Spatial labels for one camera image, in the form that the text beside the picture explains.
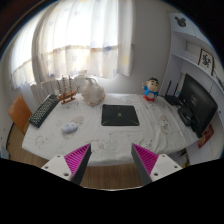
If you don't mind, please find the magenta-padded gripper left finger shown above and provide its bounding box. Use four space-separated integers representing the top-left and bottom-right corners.
41 143 93 186

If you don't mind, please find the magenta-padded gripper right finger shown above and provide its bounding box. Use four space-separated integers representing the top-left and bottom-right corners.
130 143 183 186

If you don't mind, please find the white printed computer mouse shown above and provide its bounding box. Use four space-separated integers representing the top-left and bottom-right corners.
60 121 79 134

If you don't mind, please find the black mouse pad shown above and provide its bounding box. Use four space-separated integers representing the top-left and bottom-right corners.
100 103 141 127

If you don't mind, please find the red packet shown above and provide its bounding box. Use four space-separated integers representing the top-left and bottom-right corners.
197 123 215 149

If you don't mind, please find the small black box device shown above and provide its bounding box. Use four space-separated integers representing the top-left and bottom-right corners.
177 105 194 127

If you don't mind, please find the black keyboard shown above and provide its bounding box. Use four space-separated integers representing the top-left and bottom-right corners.
28 93 61 129

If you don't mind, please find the white printed tablecloth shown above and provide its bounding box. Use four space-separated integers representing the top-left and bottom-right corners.
21 92 201 167

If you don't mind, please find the orange wooden chair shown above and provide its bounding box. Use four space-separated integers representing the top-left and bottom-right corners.
7 93 34 136

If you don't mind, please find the black router with antennas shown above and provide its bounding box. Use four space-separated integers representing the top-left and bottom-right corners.
164 79 183 107

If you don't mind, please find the wooden model sailing ship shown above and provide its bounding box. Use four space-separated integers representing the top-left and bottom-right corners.
55 74 81 106

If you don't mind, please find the black monitor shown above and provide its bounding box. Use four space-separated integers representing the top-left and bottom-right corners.
178 73 219 139

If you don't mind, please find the cartoon boy figurine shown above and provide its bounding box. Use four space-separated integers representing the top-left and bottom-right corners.
141 77 161 102

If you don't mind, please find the white radiator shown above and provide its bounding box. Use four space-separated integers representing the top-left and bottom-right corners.
29 78 84 106

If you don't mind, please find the large white conch shell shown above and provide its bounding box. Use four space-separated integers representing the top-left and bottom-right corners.
81 77 107 108

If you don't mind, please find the white shelf unit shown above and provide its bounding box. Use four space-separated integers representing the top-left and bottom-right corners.
159 12 224 164

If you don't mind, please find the white sheer curtain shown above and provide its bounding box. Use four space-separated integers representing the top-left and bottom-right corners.
8 0 134 89

